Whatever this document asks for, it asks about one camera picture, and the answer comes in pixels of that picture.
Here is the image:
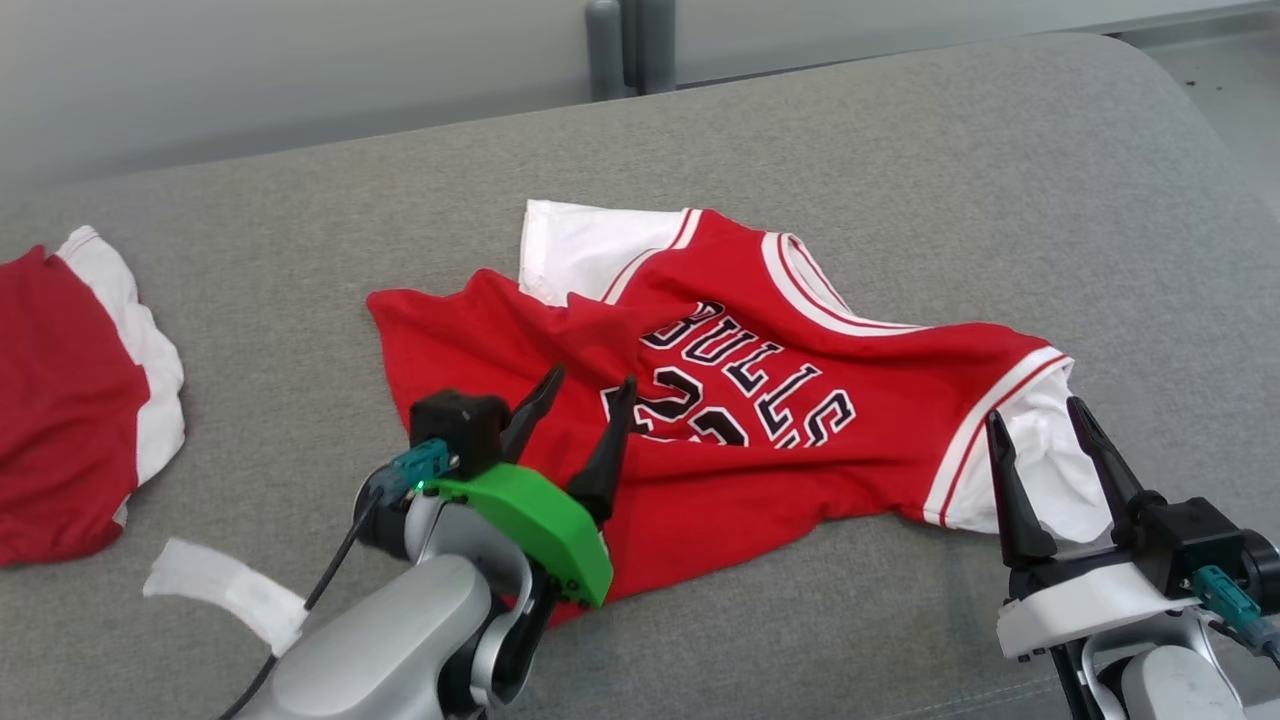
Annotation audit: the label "red and white shorts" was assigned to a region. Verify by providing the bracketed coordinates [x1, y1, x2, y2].
[0, 225, 187, 567]

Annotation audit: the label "teal plug right camera cable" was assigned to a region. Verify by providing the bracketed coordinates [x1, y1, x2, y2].
[1190, 565, 1280, 656]

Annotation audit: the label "white fabric strip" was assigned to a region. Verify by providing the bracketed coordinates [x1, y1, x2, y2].
[142, 538, 309, 656]

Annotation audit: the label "grey fabric sofa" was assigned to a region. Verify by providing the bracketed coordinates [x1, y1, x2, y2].
[0, 32, 1280, 720]

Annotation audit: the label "teal plug left camera cable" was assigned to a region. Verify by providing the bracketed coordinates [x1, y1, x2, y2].
[218, 438, 457, 720]

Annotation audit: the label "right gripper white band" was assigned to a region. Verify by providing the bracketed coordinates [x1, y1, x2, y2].
[984, 396, 1202, 660]

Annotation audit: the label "red Bulls basketball jersey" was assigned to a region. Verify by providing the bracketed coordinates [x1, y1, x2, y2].
[366, 199, 1113, 629]

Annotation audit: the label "teal plug camera cable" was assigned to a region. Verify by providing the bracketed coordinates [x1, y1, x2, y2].
[1190, 565, 1280, 656]
[218, 438, 457, 720]

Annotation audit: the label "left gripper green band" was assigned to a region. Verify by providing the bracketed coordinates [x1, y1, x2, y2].
[423, 363, 639, 609]

